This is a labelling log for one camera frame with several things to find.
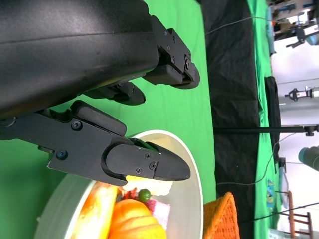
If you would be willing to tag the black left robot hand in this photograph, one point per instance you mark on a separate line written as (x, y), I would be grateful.
(62, 49)

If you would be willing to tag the plump orange croissant bread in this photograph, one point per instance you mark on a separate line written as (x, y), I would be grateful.
(134, 221)

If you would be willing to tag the grey round bowl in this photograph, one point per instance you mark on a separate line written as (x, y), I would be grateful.
(187, 199)

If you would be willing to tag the orange donut bread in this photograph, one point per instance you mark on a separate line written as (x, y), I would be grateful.
(97, 209)

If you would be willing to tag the yellow cake slice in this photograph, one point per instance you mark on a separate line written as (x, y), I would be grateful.
(159, 186)

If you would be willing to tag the pink brown striped cake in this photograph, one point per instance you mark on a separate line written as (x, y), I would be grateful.
(160, 211)

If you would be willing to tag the orange wicker basket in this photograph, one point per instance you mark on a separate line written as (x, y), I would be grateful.
(221, 219)

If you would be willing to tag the green tablecloth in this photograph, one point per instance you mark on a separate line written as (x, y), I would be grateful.
(174, 112)

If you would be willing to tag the black backdrop cloth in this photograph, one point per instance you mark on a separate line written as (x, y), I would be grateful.
(231, 87)

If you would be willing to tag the green cloth with print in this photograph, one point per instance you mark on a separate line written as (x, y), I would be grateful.
(261, 74)

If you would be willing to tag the black stand pole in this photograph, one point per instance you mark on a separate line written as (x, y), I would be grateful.
(249, 130)

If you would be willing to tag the wooden chair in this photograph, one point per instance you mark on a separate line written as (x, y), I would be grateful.
(290, 211)

